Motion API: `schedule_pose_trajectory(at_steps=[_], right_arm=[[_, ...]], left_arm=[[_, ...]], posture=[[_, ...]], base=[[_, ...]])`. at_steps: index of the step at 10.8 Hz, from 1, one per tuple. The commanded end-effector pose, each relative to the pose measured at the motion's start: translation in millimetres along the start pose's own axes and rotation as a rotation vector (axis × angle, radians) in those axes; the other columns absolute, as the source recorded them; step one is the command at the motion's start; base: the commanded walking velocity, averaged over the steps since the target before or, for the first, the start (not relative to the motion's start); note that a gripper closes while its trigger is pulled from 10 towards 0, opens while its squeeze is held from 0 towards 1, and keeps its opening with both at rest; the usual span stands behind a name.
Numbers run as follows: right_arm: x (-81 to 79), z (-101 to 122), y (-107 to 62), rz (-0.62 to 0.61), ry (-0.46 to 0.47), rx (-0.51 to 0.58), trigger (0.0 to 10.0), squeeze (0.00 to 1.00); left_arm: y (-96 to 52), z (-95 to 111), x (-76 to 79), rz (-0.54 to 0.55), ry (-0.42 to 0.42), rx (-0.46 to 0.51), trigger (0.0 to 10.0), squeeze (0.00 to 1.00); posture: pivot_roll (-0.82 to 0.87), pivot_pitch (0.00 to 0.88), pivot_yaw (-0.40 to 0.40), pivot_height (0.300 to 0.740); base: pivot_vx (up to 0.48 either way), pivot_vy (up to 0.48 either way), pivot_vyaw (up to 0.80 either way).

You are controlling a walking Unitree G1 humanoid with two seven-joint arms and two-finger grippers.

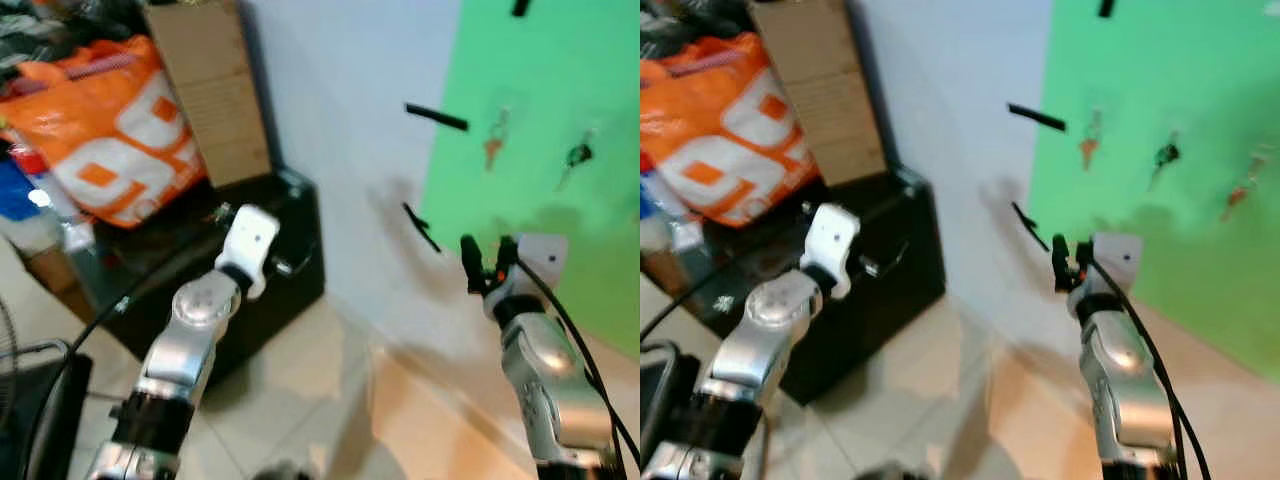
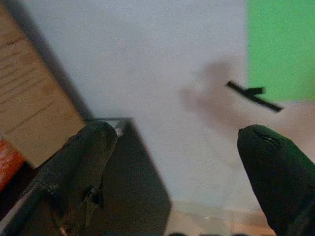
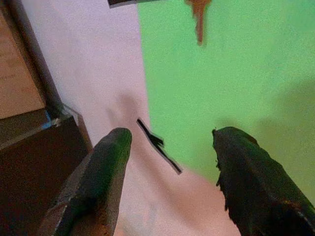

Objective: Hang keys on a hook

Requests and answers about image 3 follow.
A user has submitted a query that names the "black framed picture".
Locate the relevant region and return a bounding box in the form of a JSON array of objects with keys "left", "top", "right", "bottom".
[{"left": 107, "top": 0, "right": 158, "bottom": 8}]

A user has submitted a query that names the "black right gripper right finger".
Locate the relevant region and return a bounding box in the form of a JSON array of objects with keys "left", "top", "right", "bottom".
[{"left": 212, "top": 126, "right": 315, "bottom": 236}]

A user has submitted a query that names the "dark wooden door frame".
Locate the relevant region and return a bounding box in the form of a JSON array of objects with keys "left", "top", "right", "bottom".
[{"left": 0, "top": 0, "right": 94, "bottom": 236}]

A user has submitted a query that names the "brass key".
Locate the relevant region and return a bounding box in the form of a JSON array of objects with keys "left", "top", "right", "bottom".
[{"left": 184, "top": 0, "right": 213, "bottom": 47}]

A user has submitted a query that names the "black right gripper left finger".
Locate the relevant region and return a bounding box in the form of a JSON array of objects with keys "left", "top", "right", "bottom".
[{"left": 36, "top": 127, "right": 133, "bottom": 236}]

